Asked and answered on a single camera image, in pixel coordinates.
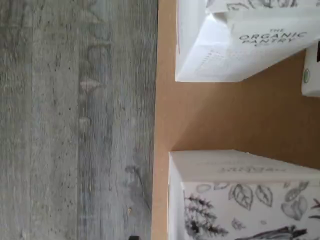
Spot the white box green strip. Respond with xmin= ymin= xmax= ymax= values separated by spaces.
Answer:
xmin=166 ymin=149 xmax=320 ymax=240

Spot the white leaf print box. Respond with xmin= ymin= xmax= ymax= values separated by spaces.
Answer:
xmin=301 ymin=39 xmax=320 ymax=99

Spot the white box pink strip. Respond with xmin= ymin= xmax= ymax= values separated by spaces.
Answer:
xmin=174 ymin=0 xmax=320 ymax=84

